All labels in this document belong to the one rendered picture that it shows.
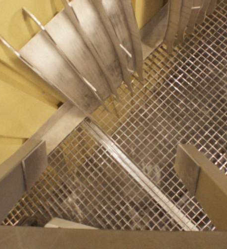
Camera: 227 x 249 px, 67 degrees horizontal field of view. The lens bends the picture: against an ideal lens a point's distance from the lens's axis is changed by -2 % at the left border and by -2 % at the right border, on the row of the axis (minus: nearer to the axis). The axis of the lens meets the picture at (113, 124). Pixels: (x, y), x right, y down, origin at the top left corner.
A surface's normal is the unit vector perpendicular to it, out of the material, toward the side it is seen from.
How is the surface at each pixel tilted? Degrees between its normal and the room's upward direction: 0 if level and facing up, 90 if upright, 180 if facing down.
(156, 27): 0
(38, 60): 63
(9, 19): 90
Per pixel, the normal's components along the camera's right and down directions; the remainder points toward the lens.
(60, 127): -0.11, -0.14
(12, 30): 0.70, 0.69
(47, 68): 0.59, 0.58
